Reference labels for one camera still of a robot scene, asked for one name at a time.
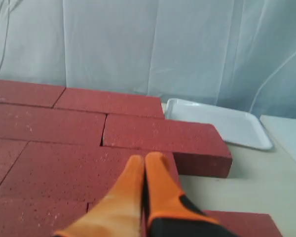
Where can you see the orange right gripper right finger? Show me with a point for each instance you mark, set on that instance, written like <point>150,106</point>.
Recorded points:
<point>170,212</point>

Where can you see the bottom row right brick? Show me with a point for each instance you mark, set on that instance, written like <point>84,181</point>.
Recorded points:
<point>242,224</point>

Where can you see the top row right brick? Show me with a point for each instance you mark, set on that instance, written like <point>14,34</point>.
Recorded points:
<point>110,103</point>

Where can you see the third row brick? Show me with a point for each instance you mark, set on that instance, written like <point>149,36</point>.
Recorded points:
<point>65,172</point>

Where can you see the bottom row left brick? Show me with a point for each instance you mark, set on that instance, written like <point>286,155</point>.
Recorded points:
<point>37,217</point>

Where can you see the second row brick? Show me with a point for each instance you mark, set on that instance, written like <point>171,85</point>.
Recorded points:
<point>50,125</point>
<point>198,148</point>

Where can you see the red brick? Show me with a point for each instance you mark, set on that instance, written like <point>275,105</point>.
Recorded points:
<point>9,152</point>

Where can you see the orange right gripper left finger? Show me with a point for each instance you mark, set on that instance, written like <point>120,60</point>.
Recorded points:
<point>119,213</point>

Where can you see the white plastic tray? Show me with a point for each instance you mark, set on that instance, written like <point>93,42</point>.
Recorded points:
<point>235,127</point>

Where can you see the top row left brick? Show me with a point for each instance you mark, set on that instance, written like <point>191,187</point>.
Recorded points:
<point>29,94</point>

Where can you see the white backdrop curtain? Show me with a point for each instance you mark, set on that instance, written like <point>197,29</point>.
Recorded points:
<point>238,54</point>

